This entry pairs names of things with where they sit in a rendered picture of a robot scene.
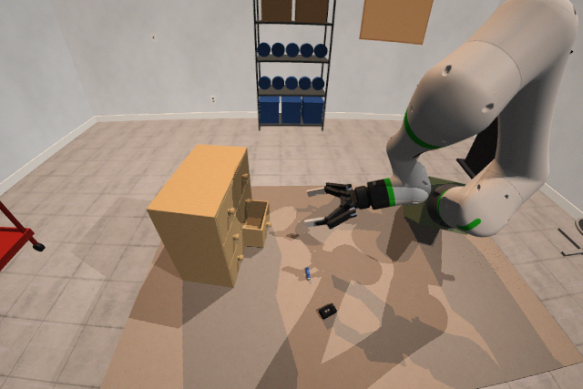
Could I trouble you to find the tan wooden chest of drawers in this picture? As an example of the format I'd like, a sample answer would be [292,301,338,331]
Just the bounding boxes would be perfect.
[147,144,248,288]

